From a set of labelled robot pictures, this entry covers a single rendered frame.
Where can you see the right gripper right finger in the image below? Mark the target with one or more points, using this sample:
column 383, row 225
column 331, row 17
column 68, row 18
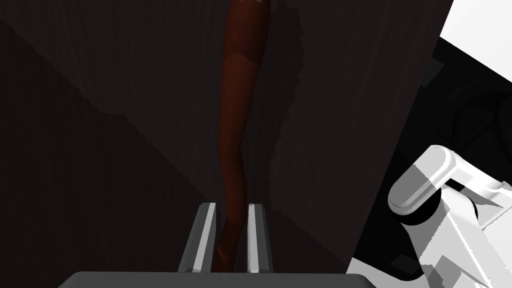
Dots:
column 256, row 240

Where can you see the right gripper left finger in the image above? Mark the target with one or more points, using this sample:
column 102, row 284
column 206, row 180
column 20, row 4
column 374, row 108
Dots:
column 204, row 240

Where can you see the dark brown cupboard door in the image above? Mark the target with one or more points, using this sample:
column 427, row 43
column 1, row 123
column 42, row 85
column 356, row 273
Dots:
column 120, row 100

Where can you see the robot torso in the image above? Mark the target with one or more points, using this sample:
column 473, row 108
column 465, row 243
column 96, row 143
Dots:
column 444, row 224

